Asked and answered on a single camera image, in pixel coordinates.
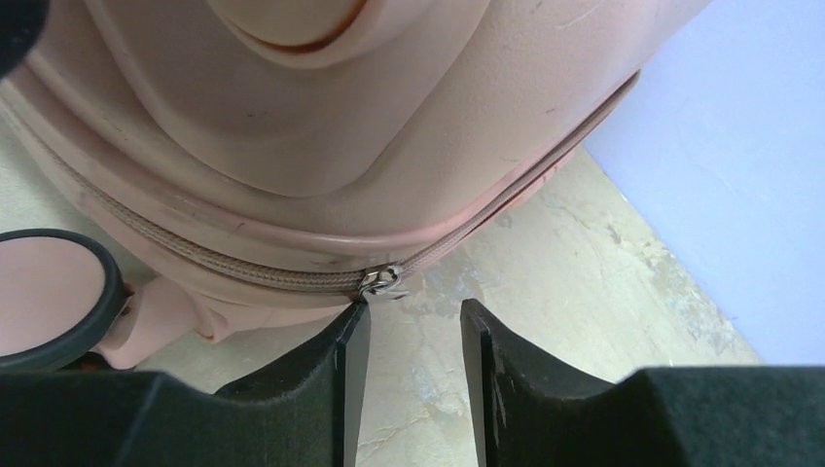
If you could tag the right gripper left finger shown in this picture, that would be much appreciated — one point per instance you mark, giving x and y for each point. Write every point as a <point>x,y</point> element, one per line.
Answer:
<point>302,409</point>

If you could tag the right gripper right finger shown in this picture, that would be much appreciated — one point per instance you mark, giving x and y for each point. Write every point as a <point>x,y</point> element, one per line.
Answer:
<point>530,408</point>

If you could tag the pink suitcase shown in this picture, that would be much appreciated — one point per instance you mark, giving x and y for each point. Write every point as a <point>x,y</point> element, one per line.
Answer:
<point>273,162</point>

